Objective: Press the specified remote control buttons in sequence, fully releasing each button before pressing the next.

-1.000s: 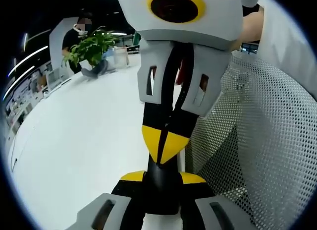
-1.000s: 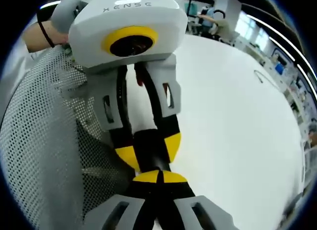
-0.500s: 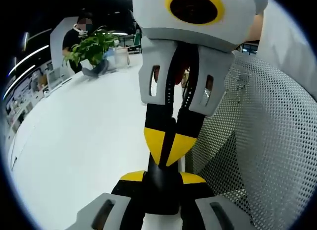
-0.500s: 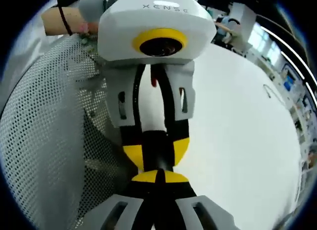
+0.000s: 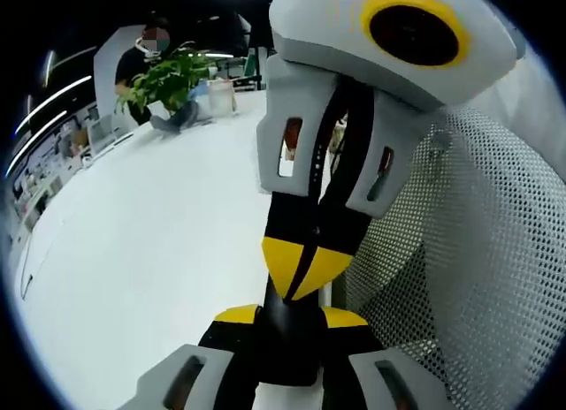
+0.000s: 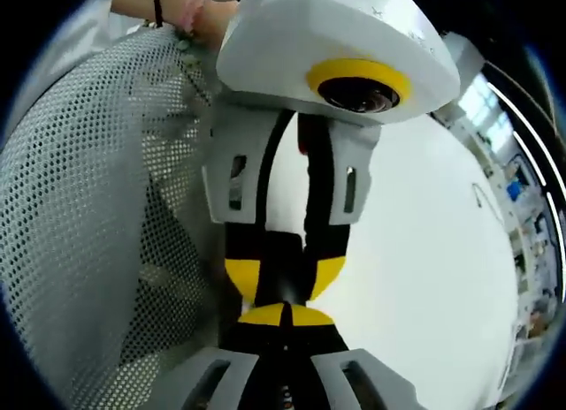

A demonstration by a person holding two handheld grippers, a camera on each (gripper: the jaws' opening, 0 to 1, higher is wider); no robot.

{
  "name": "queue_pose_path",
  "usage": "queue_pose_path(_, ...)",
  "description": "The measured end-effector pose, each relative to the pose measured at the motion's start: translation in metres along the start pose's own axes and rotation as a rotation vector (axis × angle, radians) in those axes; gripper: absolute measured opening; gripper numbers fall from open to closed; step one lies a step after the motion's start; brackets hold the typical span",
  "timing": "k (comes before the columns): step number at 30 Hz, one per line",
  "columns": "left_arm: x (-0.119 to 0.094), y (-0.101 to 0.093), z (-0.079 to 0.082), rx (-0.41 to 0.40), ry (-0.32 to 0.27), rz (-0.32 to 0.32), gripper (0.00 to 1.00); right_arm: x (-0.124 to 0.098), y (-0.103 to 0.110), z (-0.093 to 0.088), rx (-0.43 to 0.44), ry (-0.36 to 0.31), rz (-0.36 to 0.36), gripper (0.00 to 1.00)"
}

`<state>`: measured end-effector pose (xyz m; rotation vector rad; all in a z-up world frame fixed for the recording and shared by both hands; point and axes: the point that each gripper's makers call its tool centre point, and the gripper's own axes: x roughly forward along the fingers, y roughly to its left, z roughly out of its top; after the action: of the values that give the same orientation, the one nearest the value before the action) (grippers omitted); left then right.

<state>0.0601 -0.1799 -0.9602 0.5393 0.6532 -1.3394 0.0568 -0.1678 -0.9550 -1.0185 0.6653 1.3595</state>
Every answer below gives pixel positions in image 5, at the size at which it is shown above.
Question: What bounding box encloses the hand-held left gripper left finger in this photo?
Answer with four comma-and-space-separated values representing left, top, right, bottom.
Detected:
121, 302, 266, 410

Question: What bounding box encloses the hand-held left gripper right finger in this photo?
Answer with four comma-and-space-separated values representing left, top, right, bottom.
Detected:
318, 305, 456, 410

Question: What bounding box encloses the green panel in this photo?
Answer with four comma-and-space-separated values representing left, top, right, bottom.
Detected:
245, 47, 263, 80

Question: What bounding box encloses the clear plastic container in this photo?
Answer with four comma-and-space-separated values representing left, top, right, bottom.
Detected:
206, 79, 238, 114

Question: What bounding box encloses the person in white shirt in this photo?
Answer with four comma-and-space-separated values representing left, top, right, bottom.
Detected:
463, 38, 562, 133

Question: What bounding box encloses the green potted plant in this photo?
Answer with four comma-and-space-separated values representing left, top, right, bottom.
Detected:
115, 46, 211, 119

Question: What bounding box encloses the black plant pot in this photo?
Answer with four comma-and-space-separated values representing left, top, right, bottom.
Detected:
149, 101, 200, 133

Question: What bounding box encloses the white background counter row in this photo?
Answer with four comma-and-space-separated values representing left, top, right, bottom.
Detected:
4, 104, 134, 234

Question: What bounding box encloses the ceiling light strip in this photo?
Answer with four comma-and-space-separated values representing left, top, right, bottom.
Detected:
4, 110, 67, 178
15, 75, 94, 135
43, 49, 57, 87

